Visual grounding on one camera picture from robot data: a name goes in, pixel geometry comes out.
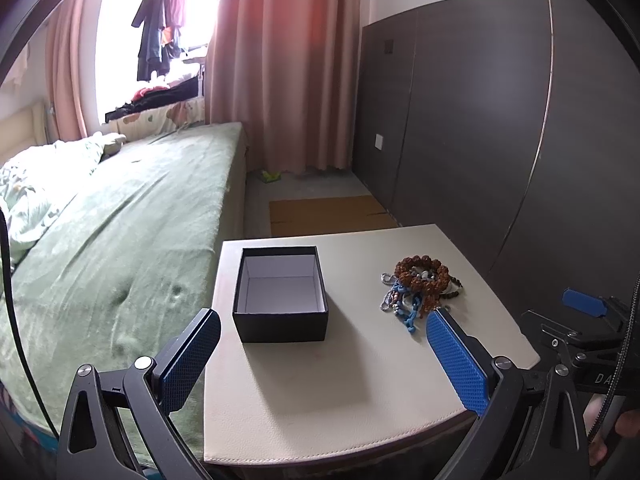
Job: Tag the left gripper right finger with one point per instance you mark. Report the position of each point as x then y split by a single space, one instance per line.
465 361

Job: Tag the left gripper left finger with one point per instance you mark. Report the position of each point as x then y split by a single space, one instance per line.
181 362

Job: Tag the black jewelry box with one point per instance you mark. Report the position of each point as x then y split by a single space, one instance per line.
280 297

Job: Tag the person's right hand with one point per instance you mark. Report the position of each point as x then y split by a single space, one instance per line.
627 427

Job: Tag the bed with green sheet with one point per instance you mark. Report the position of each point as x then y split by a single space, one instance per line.
130 260

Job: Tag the brown cardboard floor mat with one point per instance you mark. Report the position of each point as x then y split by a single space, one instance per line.
332 215

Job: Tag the green item on floor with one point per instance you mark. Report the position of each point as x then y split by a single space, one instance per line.
269 177

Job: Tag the white floral duvet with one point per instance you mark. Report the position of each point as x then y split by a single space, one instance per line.
38 183

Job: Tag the dark wardrobe panels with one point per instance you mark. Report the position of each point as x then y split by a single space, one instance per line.
513 126

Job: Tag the floral pillow at window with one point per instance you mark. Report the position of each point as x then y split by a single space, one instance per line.
165 119

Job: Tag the dark clothes pile on sill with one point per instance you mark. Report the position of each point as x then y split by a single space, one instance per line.
157 98

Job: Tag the beige headboard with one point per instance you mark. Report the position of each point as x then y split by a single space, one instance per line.
23 129

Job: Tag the pink curtain right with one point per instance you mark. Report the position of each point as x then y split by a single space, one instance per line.
286 70

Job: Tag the pink curtain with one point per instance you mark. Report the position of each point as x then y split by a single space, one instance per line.
286 70
70 79

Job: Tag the pink curtain left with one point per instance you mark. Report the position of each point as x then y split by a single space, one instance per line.
70 79

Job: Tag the hanging dark clothes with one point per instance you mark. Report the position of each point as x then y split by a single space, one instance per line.
161 21

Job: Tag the silver clasp keychain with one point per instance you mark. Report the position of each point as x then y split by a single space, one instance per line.
389 281

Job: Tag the white wall socket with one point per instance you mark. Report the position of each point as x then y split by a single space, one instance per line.
378 142

